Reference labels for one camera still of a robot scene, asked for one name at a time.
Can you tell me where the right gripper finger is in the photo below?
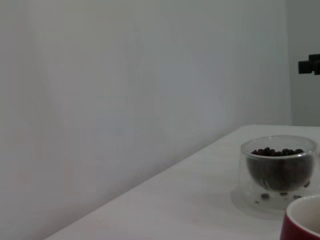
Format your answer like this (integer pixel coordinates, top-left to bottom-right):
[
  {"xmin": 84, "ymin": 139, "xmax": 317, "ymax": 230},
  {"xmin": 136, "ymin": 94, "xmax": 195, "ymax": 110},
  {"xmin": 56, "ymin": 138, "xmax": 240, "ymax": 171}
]
[{"xmin": 297, "ymin": 53, "xmax": 320, "ymax": 76}]

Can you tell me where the coffee bean pile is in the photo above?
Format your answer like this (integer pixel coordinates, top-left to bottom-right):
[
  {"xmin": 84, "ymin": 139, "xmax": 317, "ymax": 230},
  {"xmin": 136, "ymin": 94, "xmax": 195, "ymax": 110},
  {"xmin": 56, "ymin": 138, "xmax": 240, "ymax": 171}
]
[{"xmin": 246, "ymin": 146, "xmax": 315, "ymax": 192}]

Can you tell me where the clear double-wall glass cup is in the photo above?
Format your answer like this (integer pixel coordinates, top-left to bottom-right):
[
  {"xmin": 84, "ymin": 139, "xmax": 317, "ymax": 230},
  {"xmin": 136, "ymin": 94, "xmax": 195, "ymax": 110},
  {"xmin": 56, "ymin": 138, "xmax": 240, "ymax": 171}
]
[{"xmin": 240, "ymin": 134, "xmax": 317, "ymax": 202}]

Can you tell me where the clear glass saucer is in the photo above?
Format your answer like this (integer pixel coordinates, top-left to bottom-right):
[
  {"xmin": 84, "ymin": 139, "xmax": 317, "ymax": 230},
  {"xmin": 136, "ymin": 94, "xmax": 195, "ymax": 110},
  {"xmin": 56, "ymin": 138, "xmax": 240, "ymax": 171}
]
[{"xmin": 231, "ymin": 186, "xmax": 320, "ymax": 221}]

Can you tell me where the red ceramic mug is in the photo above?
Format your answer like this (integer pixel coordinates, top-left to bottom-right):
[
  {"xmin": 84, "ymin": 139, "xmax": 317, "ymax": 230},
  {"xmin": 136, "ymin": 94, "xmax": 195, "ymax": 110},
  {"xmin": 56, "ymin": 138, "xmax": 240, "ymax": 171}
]
[{"xmin": 279, "ymin": 194, "xmax": 320, "ymax": 240}]

